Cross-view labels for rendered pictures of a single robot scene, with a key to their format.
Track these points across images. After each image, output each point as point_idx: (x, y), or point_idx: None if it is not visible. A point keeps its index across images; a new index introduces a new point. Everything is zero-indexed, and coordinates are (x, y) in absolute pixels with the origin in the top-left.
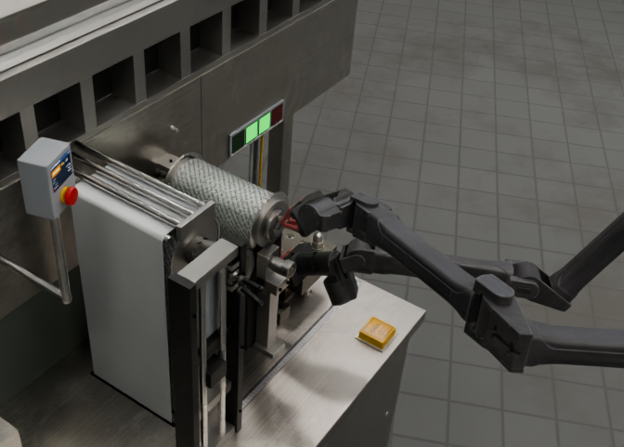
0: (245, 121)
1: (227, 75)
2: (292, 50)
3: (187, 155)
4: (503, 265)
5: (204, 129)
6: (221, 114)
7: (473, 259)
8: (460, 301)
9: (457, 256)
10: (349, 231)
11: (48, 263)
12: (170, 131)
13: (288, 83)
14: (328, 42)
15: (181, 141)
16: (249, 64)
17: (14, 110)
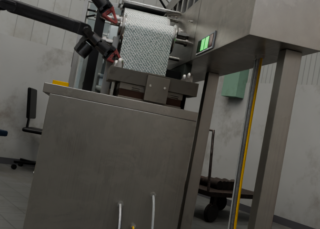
0: (204, 35)
1: (206, 1)
2: None
3: (175, 25)
4: (16, 0)
5: (196, 30)
6: (200, 24)
7: (32, 5)
8: None
9: (40, 8)
10: None
11: (170, 60)
12: (192, 23)
13: (220, 19)
14: None
15: (192, 31)
16: None
17: None
